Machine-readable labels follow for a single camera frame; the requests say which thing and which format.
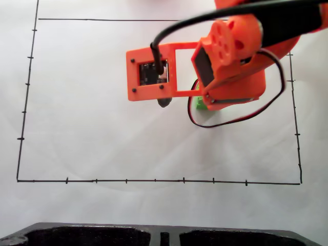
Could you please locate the green block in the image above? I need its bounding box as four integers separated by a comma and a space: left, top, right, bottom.
195, 95, 214, 111

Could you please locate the black foam tray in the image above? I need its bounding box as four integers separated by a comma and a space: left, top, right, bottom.
0, 222, 328, 246

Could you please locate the thin red and black wire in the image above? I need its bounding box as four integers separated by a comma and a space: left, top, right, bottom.
187, 48, 286, 129

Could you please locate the orange camera mount with board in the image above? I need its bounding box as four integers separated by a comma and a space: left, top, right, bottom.
126, 42, 206, 102

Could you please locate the white paper sheet with frame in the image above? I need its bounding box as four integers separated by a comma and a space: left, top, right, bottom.
0, 0, 328, 241

